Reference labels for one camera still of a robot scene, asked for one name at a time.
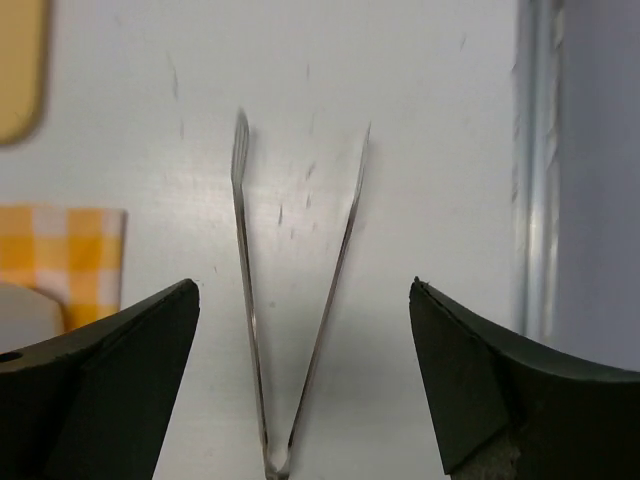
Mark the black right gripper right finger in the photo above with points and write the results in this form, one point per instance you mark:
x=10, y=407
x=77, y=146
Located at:
x=506, y=407

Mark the yellow white checkered placemat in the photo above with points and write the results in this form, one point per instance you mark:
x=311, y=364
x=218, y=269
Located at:
x=72, y=255

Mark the white cup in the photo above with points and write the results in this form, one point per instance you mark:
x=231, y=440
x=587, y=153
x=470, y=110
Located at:
x=27, y=317

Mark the silver metal tongs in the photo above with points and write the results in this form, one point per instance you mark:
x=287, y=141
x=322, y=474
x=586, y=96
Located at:
x=240, y=154

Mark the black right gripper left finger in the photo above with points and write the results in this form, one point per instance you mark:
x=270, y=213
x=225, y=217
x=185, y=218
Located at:
x=95, y=403

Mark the yellow plastic tray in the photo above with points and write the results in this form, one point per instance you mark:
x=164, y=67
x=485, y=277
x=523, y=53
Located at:
x=25, y=35

